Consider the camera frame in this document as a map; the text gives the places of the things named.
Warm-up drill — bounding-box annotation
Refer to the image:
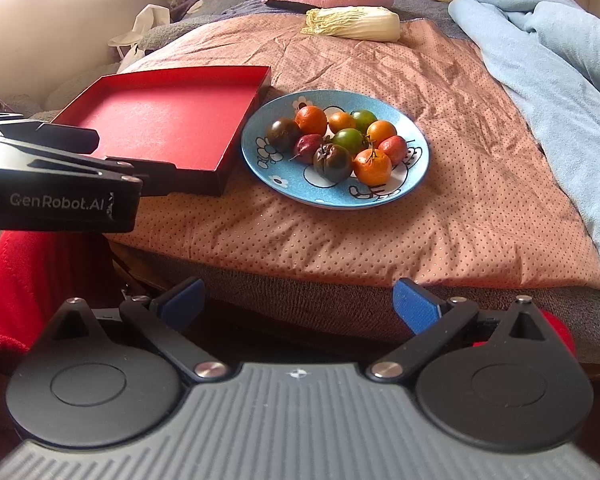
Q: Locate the napa cabbage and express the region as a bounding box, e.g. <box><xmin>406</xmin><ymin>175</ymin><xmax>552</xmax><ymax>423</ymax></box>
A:
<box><xmin>301</xmin><ymin>6</ymin><xmax>401</xmax><ymax>42</ymax></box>

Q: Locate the red apple-like fruit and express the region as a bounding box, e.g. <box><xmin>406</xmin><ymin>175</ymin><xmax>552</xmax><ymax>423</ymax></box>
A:
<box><xmin>378</xmin><ymin>134</ymin><xmax>408</xmax><ymax>167</ymax></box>

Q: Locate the white tote bag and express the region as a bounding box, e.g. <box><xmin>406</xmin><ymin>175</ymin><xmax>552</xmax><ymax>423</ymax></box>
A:
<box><xmin>108</xmin><ymin>4</ymin><xmax>171</xmax><ymax>73</ymax></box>

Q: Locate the blue cartoon plate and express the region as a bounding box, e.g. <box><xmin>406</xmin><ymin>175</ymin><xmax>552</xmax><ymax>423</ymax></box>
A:
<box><xmin>239</xmin><ymin>89</ymin><xmax>432</xmax><ymax>212</ymax></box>

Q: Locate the dark brown tomato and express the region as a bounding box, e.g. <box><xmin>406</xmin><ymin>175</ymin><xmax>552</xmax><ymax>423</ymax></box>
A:
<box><xmin>266</xmin><ymin>117</ymin><xmax>302</xmax><ymax>153</ymax></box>

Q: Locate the orange mandarin with stem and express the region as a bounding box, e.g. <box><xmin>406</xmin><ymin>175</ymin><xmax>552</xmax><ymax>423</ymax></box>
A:
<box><xmin>352</xmin><ymin>148</ymin><xmax>392</xmax><ymax>188</ymax></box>

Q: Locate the red clothing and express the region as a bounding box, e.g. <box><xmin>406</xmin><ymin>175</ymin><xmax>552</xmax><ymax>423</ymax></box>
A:
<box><xmin>0</xmin><ymin>232</ymin><xmax>122</xmax><ymax>374</ymax></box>

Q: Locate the orange tomato right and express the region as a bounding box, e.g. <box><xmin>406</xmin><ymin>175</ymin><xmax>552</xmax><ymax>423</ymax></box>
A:
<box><xmin>365</xmin><ymin>120</ymin><xmax>396</xmax><ymax>148</ymax></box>

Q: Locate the grey plush toy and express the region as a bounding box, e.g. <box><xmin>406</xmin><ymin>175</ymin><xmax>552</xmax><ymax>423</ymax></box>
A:
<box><xmin>136</xmin><ymin>0</ymin><xmax>260</xmax><ymax>54</ymax></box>

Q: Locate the orange tomato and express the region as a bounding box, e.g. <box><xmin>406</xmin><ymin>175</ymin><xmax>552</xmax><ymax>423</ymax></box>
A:
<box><xmin>328</xmin><ymin>110</ymin><xmax>356</xmax><ymax>133</ymax></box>
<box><xmin>365</xmin><ymin>120</ymin><xmax>396</xmax><ymax>148</ymax></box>

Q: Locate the red shallow box tray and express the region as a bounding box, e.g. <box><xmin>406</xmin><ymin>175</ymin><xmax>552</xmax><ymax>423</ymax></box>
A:
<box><xmin>54</xmin><ymin>65</ymin><xmax>271</xmax><ymax>196</ymax></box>

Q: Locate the orange tomato left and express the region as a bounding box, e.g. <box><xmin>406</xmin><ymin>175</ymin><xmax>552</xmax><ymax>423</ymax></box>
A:
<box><xmin>328</xmin><ymin>110</ymin><xmax>356</xmax><ymax>133</ymax></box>

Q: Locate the green tomato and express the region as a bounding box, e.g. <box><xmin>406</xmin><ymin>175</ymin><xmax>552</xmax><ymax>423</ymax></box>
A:
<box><xmin>332</xmin><ymin>128</ymin><xmax>367</xmax><ymax>157</ymax></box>
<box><xmin>350</xmin><ymin>110</ymin><xmax>377</xmax><ymax>134</ymax></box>

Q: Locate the orange mandarin fruit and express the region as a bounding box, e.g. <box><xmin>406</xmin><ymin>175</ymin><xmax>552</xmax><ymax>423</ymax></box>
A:
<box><xmin>294</xmin><ymin>105</ymin><xmax>328</xmax><ymax>136</ymax></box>

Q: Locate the small red fruit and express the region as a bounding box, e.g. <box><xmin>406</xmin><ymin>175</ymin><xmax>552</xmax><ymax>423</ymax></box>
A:
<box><xmin>291</xmin><ymin>134</ymin><xmax>323</xmax><ymax>165</ymax></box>

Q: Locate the light blue blanket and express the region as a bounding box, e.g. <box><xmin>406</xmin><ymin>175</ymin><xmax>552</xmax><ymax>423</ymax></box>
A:
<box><xmin>449</xmin><ymin>0</ymin><xmax>600</xmax><ymax>255</ymax></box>

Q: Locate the dark tomato on plate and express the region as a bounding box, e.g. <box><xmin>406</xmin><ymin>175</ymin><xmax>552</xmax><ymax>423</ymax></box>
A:
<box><xmin>313</xmin><ymin>143</ymin><xmax>352</xmax><ymax>183</ymax></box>

